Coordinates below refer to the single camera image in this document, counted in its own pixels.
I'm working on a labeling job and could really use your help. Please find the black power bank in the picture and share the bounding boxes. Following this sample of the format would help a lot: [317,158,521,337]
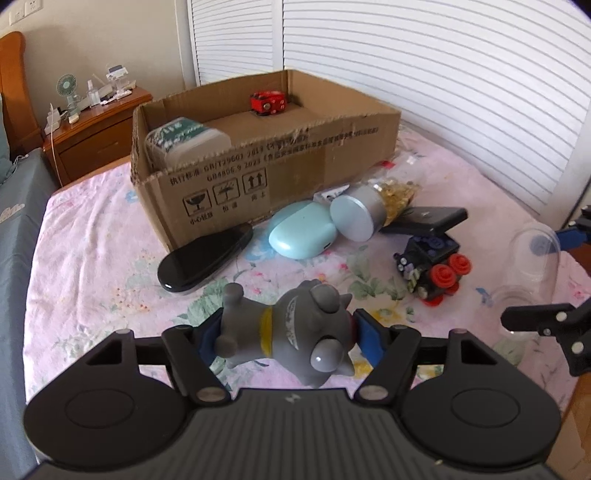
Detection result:
[381,206,468,236]

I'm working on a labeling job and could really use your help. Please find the wooden headboard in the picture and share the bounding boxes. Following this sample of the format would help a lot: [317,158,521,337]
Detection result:
[0,31,44,160]

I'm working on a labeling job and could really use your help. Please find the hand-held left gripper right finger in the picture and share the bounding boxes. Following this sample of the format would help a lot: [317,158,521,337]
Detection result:
[352,308,503,403]

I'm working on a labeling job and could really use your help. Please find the clear plastic container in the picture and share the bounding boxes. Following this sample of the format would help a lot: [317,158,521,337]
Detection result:
[489,225,573,344]

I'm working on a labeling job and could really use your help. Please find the blue bed sheet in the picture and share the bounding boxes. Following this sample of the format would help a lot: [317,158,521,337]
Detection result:
[0,148,61,480]

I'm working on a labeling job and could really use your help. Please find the mint green case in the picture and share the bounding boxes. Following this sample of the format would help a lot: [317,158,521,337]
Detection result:
[269,200,339,258]

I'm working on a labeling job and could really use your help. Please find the white power strip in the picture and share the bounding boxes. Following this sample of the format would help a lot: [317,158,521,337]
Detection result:
[45,104,79,134]

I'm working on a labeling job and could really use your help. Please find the white louvered door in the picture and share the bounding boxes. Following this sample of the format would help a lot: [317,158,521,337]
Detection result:
[281,0,591,227]
[187,0,284,88]

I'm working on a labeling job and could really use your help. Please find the small white box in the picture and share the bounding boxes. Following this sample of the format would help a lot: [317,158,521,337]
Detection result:
[313,185,352,206]

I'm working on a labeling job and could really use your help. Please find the small green desk fan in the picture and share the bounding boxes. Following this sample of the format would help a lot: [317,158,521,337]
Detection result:
[56,75,81,116]

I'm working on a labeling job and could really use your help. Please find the red toy car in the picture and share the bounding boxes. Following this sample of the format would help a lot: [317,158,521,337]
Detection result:
[249,91,288,116]

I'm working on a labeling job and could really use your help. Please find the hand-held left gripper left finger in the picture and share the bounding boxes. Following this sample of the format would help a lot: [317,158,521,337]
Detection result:
[85,318,232,404]

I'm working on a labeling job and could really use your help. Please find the green white wet wipes pack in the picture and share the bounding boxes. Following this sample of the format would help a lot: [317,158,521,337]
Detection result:
[145,117,230,169]

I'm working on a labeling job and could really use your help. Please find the wooden nightstand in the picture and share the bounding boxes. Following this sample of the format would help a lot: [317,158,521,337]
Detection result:
[43,85,153,188]

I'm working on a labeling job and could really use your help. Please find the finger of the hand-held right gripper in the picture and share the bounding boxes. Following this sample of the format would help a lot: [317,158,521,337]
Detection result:
[530,217,591,254]
[501,302,591,377]

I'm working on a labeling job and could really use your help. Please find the white wall switch and socket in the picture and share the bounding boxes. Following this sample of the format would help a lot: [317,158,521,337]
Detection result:
[10,0,44,24]

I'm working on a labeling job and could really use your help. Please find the pink floral sheet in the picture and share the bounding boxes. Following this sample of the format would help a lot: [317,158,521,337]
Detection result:
[23,124,591,462]

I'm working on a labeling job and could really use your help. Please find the black glasses case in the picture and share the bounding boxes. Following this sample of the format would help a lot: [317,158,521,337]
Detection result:
[157,224,254,294]

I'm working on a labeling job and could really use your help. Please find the clear jar with silver lid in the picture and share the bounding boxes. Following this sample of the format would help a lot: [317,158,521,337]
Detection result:
[329,180,421,241]

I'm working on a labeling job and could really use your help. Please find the black toy train red wheels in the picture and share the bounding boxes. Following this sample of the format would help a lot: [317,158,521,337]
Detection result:
[392,233,472,308]

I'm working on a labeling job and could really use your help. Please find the white phone stand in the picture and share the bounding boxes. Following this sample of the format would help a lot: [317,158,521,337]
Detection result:
[105,65,131,93]

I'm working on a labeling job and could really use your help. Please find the cardboard box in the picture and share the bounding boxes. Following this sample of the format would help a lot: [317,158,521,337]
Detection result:
[130,69,402,252]

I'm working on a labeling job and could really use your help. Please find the white cable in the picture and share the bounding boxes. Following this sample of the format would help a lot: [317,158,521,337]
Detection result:
[50,130,62,186]

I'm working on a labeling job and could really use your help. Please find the grey cat toy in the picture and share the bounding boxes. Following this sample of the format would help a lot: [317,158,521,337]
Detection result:
[210,279,356,386]

